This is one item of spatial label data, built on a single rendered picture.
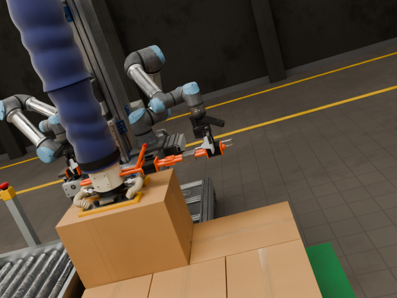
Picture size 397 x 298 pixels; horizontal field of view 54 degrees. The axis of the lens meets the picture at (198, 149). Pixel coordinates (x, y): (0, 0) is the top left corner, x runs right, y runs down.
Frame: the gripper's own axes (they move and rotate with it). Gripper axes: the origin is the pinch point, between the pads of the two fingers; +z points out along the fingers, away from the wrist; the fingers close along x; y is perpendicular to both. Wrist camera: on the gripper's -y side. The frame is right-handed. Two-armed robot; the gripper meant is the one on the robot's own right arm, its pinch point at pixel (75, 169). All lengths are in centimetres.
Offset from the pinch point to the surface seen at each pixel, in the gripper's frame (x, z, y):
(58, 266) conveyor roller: -17, 53, -29
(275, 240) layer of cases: -38, 55, 107
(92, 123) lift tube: -33, -30, 37
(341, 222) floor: 45, 109, 152
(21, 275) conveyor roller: -17, 53, -56
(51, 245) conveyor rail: 3, 48, -41
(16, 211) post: 19, 23, -66
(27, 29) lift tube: -37, -80, 28
